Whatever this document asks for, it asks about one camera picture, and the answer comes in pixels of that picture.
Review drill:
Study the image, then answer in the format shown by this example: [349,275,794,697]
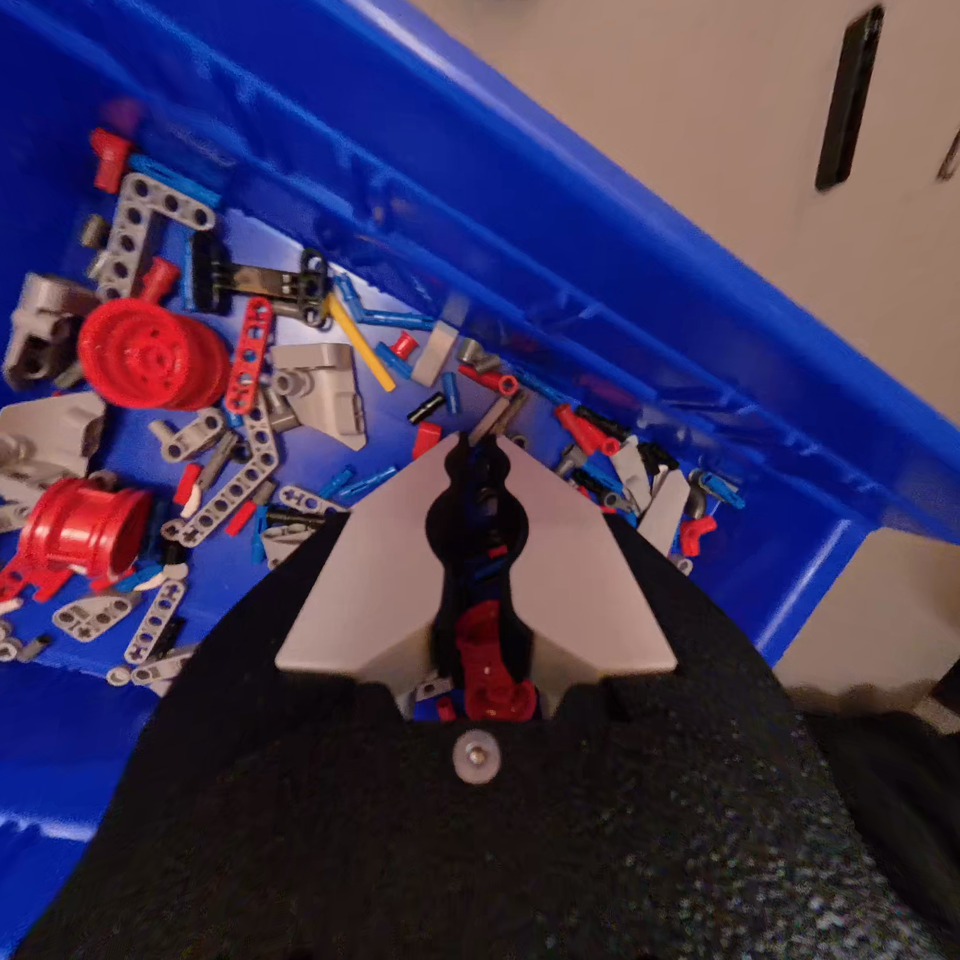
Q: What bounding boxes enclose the light grey toy panel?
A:
[270,342,369,451]
[0,390,108,511]

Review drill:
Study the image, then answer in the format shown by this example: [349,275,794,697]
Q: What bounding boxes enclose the grey bent toy beam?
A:
[161,390,280,545]

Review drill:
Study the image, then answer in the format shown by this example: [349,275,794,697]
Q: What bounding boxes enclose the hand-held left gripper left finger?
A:
[274,432,470,720]

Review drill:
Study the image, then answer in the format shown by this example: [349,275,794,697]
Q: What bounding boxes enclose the grey L-shaped toy beam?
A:
[93,172,219,301]

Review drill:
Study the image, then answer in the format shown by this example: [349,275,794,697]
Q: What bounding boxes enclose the grey toy connector block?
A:
[2,272,99,391]

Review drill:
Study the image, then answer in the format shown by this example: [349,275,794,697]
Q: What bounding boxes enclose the pile of small toy pieces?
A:
[0,120,747,687]

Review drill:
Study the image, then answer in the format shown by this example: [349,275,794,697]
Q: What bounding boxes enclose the blue plastic bin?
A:
[0,0,960,954]

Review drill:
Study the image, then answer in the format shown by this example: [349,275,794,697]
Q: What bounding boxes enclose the black toy axle assembly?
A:
[187,247,331,320]

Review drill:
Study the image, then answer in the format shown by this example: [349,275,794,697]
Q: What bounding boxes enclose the red toy wheel rim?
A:
[77,298,232,412]
[15,477,155,594]

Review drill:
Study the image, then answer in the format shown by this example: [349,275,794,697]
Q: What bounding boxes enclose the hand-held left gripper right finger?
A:
[483,433,681,720]

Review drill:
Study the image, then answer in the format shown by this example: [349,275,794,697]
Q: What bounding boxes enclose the yellow toy axle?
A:
[324,294,397,393]

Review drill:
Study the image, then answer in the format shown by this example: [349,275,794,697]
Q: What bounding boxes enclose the black rectangular bar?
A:
[815,6,886,192]

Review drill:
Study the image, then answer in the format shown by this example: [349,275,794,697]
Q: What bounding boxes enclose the red angled toy beam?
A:
[453,600,540,723]

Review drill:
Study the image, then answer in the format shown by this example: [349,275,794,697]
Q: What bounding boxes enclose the red straight toy beam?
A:
[225,297,276,416]

